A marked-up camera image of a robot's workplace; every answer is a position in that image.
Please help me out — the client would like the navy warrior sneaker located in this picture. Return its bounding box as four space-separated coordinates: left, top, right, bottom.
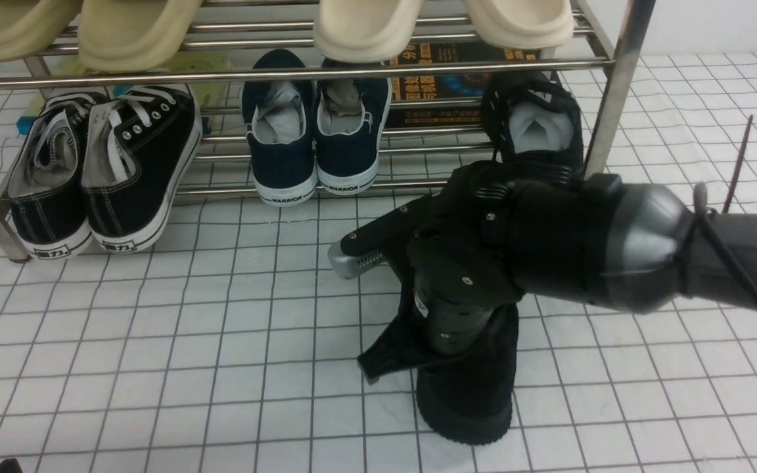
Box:
241 79 317 208
313 78 392 196

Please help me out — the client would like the cream slipper right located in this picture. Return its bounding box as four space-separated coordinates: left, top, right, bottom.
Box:
463 1 576 50

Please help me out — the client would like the beige slipper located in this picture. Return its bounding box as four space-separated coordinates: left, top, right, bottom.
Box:
78 1 202 72
0 1 82 62

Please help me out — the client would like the black box orange text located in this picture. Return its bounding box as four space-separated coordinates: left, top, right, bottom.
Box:
386 42 541 129

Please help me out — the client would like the thin dark red rod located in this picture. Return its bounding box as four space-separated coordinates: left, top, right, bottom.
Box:
721 114 754 214

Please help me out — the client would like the cream slipper centre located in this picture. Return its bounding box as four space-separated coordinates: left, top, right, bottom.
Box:
313 1 424 64

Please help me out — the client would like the navy Warrior sneaker left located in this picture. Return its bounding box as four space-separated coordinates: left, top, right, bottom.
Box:
241 79 317 208

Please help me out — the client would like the blue object behind rack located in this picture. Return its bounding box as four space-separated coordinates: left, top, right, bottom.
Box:
16 116 38 137

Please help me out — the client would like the cream slipper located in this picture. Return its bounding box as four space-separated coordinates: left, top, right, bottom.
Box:
313 1 424 64
463 1 576 50

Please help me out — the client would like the navy Warrior sneaker right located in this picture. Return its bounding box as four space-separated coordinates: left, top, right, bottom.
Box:
313 78 392 196

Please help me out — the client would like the green box behind rack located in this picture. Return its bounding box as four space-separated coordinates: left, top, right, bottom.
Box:
52 52 231 106

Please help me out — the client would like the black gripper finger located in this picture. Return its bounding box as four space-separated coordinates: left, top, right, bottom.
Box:
357 288 484 384
328 195 433 281

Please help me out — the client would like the black knit sneaker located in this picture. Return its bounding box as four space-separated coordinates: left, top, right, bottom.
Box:
415 305 519 445
480 71 585 185

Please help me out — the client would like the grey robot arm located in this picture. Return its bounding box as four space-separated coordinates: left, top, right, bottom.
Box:
329 161 757 383

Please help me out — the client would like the black canvas sneaker left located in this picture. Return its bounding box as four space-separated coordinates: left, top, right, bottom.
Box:
8 87 110 260

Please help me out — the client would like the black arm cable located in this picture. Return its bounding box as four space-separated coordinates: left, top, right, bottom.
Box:
684 184 757 362

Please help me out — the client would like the silver metal shoe rack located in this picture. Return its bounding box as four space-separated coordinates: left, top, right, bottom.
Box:
0 1 656 264

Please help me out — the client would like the black canvas sneaker right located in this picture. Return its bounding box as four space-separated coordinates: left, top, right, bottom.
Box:
80 84 202 254

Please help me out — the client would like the black canvas sneaker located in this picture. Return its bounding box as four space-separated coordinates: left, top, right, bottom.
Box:
8 87 110 260
80 84 202 254

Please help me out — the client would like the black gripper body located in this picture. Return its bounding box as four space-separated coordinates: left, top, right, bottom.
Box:
407 162 623 356

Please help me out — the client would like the beige slipper far left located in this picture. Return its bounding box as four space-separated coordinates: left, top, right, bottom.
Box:
0 1 82 62

